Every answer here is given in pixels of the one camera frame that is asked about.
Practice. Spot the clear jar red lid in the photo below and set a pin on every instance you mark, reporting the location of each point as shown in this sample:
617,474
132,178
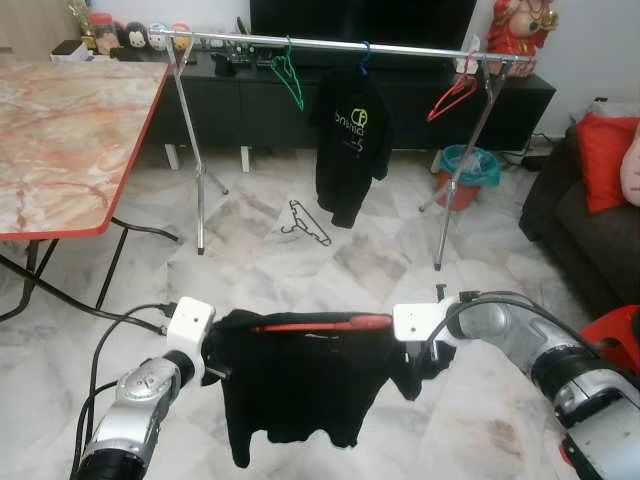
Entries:
100,35

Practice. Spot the red plastic stool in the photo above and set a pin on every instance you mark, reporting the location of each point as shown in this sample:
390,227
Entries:
615,335

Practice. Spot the blue gold trophy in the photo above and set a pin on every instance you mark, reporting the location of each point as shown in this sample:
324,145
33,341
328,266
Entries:
78,20

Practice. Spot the black TV console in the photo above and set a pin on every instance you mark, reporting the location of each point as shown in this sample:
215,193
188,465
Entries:
260,105

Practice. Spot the red plastic hanger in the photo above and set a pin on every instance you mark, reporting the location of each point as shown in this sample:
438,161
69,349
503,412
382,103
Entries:
320,324
452,97

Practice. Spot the green plastic hanger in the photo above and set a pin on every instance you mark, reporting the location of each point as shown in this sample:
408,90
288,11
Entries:
290,85

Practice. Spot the black T-shirt green logo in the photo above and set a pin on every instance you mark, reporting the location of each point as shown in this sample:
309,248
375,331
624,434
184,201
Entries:
345,150
300,385

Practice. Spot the orange bin teal bag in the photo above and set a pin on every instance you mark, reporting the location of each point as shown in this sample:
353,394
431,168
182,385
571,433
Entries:
468,165

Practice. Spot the white pink plastic packet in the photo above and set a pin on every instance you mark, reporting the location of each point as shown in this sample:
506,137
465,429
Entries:
467,60

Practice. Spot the black flat television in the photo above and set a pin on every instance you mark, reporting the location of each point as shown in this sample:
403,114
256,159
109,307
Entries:
360,20

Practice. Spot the red figurine doll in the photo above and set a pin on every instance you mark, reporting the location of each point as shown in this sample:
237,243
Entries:
518,28

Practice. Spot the silver metal clothes rack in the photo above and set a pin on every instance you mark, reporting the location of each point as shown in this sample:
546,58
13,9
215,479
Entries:
350,47

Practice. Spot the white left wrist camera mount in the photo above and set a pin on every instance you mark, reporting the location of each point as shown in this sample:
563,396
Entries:
190,325

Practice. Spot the dark grey fabric sofa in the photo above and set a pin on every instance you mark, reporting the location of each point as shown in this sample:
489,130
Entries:
590,230

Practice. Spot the black plastic hanger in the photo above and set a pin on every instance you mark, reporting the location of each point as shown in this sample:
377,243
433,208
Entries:
308,222

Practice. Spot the white blue round plush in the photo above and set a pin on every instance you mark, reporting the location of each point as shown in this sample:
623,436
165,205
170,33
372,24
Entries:
159,35

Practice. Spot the blue plastic hanger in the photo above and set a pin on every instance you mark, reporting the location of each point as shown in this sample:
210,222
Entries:
365,55

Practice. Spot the pink cat face cushion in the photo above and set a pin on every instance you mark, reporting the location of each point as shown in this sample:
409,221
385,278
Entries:
632,170

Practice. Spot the black white box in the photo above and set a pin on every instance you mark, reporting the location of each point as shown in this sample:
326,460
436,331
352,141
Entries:
68,50

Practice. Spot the marble table red edge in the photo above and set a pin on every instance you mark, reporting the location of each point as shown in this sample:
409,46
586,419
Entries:
60,140

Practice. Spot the red square cushion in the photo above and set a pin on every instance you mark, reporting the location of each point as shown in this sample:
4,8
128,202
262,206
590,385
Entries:
605,160

